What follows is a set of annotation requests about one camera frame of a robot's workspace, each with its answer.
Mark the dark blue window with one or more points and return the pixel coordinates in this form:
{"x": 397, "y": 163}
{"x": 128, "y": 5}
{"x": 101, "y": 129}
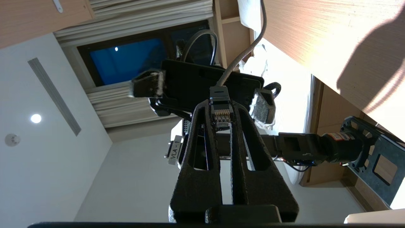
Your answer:
{"x": 126, "y": 60}

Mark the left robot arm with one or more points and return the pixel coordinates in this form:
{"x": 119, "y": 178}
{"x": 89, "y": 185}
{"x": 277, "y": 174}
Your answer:
{"x": 300, "y": 147}

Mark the round ceiling light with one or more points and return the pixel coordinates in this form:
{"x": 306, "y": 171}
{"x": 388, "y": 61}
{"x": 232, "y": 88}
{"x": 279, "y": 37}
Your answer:
{"x": 36, "y": 118}

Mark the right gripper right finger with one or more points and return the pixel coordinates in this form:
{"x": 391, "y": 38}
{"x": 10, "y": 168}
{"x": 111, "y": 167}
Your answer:
{"x": 262, "y": 190}

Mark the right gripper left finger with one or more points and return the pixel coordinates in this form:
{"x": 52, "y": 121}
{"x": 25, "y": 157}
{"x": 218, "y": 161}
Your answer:
{"x": 196, "y": 190}

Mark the wooden wardrobe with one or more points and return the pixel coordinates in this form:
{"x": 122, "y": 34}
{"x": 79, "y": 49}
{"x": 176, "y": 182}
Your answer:
{"x": 31, "y": 19}

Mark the round smoke detector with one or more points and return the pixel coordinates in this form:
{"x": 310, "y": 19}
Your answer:
{"x": 12, "y": 140}

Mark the cream pleated curtain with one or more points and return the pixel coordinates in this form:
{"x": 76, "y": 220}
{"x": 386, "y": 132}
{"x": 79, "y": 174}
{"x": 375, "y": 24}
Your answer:
{"x": 120, "y": 104}
{"x": 142, "y": 19}

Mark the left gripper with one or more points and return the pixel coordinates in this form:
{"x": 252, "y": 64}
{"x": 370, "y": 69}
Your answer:
{"x": 186, "y": 82}

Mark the long ceiling air vent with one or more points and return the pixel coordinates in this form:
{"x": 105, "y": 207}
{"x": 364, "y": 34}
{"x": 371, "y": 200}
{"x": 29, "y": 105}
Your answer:
{"x": 53, "y": 95}

